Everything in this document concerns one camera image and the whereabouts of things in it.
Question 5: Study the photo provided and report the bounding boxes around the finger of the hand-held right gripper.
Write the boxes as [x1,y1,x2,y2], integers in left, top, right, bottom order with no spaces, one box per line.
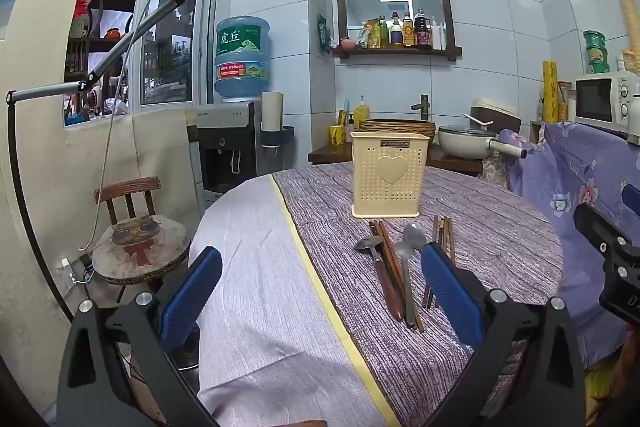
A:
[622,183,640,221]
[574,203,632,258]

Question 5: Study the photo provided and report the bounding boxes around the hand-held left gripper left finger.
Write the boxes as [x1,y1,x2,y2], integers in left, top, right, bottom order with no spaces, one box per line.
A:
[56,246,224,427]

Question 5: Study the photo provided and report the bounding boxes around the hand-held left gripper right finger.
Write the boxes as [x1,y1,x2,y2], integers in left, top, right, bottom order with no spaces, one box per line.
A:
[420,242,587,427]

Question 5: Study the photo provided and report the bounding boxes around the cream perforated utensil holder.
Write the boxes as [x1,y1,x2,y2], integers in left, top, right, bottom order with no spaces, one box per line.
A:
[349,131,432,219]

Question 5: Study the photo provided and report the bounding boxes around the small metal spoon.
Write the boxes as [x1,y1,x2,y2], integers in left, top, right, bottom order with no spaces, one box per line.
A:
[394,242,417,328]

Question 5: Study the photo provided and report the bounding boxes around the large metal spoon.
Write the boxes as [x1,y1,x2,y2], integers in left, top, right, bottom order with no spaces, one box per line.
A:
[402,223,429,258]

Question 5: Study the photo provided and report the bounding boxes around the pale lilac tablecloth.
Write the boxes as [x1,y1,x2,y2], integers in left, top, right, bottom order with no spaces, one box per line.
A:
[188,174,402,427]

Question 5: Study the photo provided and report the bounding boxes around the cat print seat cushion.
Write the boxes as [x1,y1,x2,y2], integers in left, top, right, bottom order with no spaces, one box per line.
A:
[92,214,191,281]

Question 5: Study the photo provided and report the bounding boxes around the reddish brown wooden chopstick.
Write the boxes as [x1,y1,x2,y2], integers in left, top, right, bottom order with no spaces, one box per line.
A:
[370,221,417,329]
[377,220,426,334]

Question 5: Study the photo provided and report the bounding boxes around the white microwave oven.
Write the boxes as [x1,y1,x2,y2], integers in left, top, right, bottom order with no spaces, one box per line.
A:
[573,72,640,146]

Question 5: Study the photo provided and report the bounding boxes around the brown patterned cloth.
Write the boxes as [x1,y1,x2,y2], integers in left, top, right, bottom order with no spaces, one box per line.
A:
[481,151,512,194]

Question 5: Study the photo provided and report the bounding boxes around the wooden chair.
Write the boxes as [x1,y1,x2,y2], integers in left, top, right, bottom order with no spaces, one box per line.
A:
[92,177,194,304]

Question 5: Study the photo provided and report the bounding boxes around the grey striped tablecloth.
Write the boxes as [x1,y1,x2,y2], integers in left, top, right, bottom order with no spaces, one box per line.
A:
[270,161,566,427]

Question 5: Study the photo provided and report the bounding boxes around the yellow wrap roll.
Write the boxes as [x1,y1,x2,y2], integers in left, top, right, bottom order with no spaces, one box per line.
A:
[542,60,560,124]

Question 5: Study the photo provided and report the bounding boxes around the cream brown rice cooker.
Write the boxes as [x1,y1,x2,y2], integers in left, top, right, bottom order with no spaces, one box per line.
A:
[469,96,524,138]

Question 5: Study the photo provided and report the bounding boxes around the cream pan with lid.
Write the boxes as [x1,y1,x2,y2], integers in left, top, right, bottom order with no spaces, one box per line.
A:
[438,124,529,160]

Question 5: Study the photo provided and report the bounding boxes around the stack of green cups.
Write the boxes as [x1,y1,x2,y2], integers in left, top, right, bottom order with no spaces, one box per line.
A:
[582,30,609,76]

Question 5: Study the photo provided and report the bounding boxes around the grey water dispenser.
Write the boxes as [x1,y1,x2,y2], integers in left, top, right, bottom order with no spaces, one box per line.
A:
[186,99,264,208]

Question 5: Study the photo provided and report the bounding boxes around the woven pattern wash basin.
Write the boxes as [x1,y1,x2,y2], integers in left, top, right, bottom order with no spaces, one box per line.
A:
[358,119,437,144]

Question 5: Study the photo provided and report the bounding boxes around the dark wooden counter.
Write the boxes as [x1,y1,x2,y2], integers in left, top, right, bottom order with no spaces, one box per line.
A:
[307,141,487,178]

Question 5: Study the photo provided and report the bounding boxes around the yellow paper cup stack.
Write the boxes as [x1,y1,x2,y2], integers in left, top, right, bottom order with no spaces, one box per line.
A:
[607,0,640,76]

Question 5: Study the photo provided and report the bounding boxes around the yellow soap pump bottle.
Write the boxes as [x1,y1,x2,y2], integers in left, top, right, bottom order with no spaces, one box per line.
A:
[353,95,371,131]

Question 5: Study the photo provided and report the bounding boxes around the white paper roll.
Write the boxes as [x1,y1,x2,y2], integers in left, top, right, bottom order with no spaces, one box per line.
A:
[261,91,285,132]

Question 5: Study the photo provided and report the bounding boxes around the beige cloth screen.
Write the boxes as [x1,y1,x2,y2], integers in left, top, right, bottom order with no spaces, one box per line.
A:
[0,0,203,413]

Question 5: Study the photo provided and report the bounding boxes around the blue water jug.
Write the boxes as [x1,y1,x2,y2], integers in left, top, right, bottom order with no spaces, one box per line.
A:
[215,16,271,102]

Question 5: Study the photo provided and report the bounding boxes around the dark soy sauce bottle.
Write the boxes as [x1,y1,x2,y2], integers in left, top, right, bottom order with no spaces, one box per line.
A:
[414,9,434,49]

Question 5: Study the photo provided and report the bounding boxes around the purple label oil bottle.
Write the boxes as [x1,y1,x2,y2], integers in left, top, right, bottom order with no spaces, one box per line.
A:
[389,12,405,48]

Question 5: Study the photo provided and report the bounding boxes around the green hanging pouch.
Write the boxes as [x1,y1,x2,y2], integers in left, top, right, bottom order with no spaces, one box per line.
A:
[318,14,333,54]

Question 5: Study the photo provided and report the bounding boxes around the wooden handled metal spoon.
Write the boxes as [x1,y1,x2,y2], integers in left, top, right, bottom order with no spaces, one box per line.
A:
[354,236,406,323]

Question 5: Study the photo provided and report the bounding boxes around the white wall plug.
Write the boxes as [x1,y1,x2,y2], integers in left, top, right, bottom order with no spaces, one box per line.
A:
[60,257,96,288]

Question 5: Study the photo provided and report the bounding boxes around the dark blue wall holder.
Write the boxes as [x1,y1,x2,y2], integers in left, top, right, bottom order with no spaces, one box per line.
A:
[260,125,296,158]

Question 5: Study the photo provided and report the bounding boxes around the white charging cable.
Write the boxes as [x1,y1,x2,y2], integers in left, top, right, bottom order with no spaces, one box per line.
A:
[79,0,164,253]

